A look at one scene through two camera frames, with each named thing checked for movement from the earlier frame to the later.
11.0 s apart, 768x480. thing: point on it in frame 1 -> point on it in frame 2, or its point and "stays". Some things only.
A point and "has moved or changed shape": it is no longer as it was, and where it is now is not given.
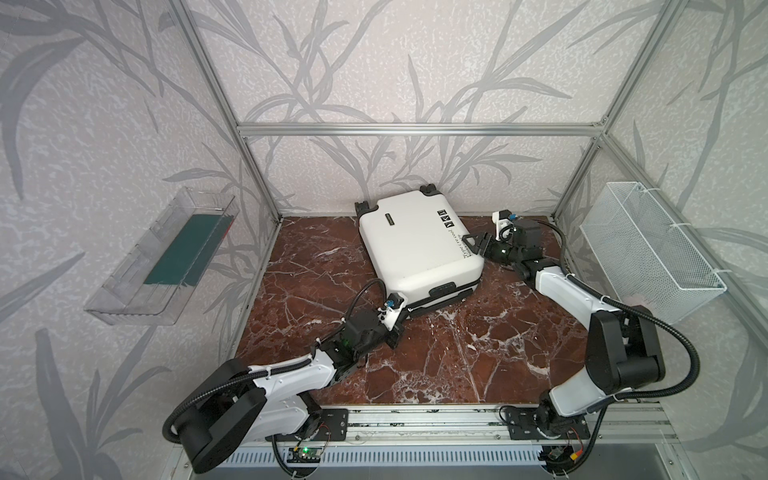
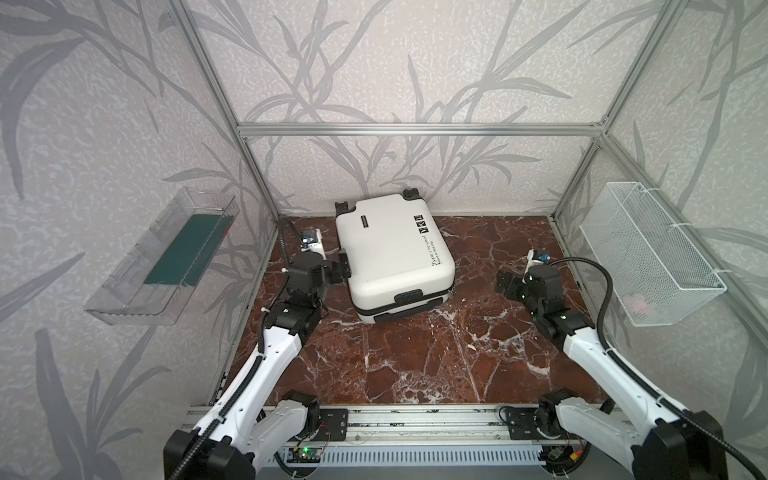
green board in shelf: [192, 251] stays
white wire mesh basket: [645, 259] stays
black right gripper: [490, 246] -> [507, 283]
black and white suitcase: [416, 245] has moved or changed shape
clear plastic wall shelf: [154, 283] stays
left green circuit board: [304, 455] stays
